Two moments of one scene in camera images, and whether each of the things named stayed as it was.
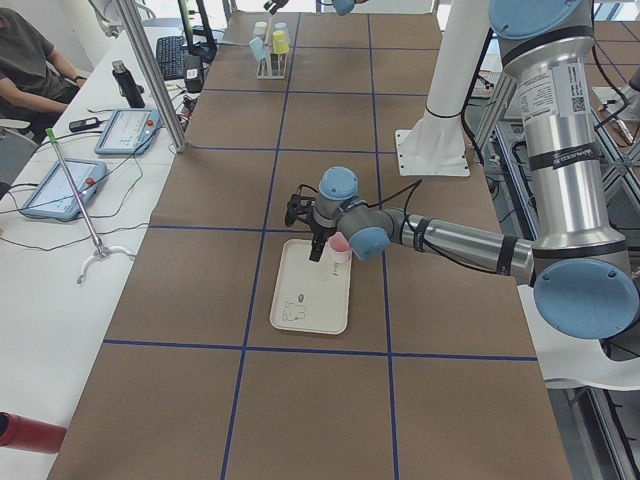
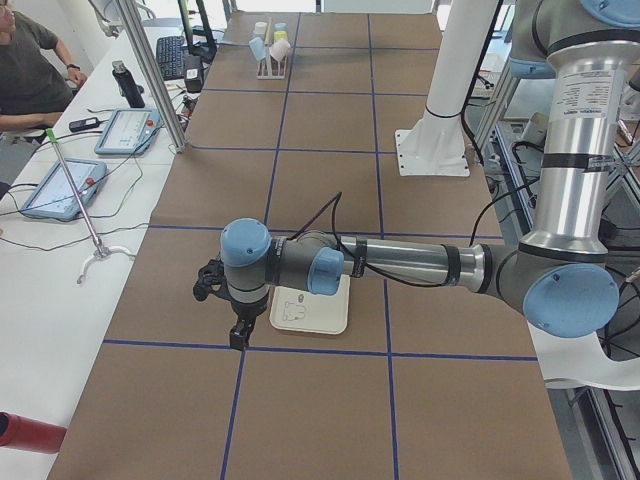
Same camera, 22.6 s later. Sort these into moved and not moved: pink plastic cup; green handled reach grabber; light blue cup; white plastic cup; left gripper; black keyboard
Moved: left gripper; pink plastic cup
Not moved: black keyboard; green handled reach grabber; light blue cup; white plastic cup
